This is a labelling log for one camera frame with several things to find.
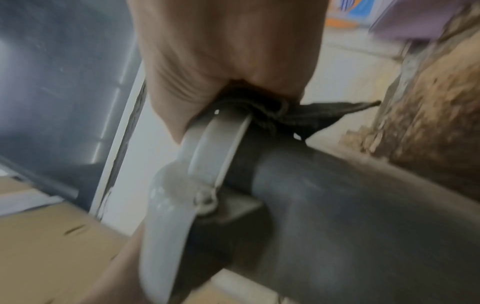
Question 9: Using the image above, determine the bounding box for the person's right hand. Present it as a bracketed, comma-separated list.
[126, 0, 332, 146]

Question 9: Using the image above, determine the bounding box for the person's left hand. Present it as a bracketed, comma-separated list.
[79, 221, 152, 304]

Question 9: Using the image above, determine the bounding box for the brown cleaning cloth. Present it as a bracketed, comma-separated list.
[216, 84, 383, 141]

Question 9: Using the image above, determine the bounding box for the white pedal trash bin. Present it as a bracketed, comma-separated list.
[137, 105, 480, 304]

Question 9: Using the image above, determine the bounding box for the tan cardboard panel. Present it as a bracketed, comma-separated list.
[0, 175, 131, 304]

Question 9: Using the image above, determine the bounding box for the white bottle blue orange label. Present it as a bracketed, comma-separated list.
[324, 0, 381, 30]

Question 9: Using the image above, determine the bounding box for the purple display box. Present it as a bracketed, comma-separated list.
[368, 0, 460, 42]

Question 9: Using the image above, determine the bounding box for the stained brown cardboard floor sheet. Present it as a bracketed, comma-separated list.
[338, 6, 480, 204]

